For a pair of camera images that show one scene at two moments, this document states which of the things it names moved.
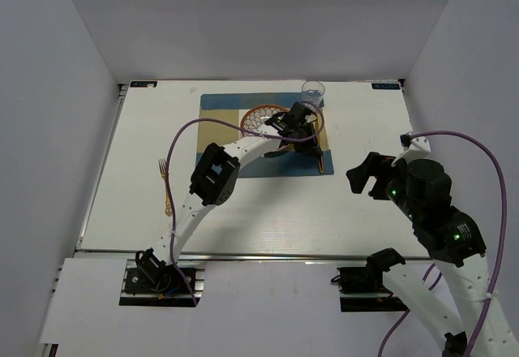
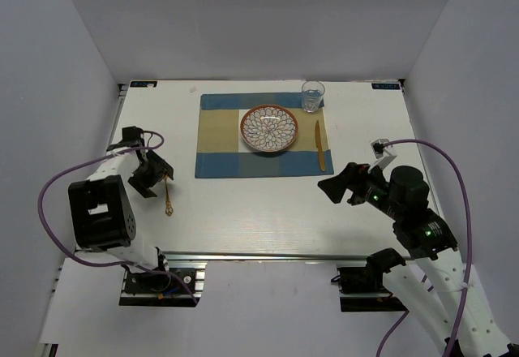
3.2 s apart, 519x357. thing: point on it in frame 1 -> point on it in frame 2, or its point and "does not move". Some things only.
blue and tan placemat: [219, 121] does not move
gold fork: [163, 169] does not move
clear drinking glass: [312, 92] does not move
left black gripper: [310, 148] -> [160, 168]
